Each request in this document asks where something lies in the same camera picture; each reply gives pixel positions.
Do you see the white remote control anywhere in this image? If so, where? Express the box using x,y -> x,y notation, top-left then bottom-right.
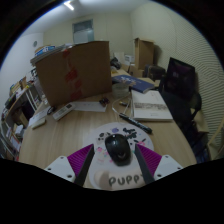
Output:
52,102 -> 76,122

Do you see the cluttered shelf unit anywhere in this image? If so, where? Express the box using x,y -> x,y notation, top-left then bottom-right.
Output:
0,71 -> 44,161

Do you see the round white printed mouse pad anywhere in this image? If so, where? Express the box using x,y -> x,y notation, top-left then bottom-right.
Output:
82,121 -> 156,192

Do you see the large brown cardboard box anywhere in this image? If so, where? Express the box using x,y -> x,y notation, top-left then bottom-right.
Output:
34,40 -> 113,108

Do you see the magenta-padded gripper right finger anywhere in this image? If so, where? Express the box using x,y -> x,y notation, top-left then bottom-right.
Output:
134,143 -> 184,185

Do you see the black computer mouse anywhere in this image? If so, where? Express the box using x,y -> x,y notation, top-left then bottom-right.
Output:
104,133 -> 132,167

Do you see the white book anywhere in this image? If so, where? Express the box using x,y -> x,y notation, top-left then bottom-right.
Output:
130,89 -> 174,122

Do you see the small flat white remote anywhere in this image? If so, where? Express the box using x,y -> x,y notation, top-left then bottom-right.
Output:
30,117 -> 47,130

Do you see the small dark clip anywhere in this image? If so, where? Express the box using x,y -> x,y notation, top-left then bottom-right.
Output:
98,97 -> 110,108

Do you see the black office chair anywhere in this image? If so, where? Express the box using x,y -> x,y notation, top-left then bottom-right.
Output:
159,57 -> 203,158

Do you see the black marker pen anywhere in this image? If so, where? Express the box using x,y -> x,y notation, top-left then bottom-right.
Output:
118,112 -> 153,135

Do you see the blue book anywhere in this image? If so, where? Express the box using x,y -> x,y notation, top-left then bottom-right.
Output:
111,74 -> 156,94

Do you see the window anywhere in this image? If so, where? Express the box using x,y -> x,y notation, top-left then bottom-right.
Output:
72,19 -> 95,45

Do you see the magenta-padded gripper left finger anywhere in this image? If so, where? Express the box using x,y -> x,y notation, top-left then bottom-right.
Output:
43,143 -> 95,187

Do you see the ceiling light tube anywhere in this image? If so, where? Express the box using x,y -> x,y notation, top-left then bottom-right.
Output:
63,0 -> 76,12

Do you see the open brown cardboard box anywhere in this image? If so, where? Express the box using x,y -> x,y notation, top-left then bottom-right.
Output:
134,37 -> 155,71

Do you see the clear round plastic container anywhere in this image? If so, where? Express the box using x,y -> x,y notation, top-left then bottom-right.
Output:
111,82 -> 130,99

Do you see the black coiled cable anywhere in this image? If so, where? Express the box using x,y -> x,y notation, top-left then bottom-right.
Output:
46,105 -> 57,116

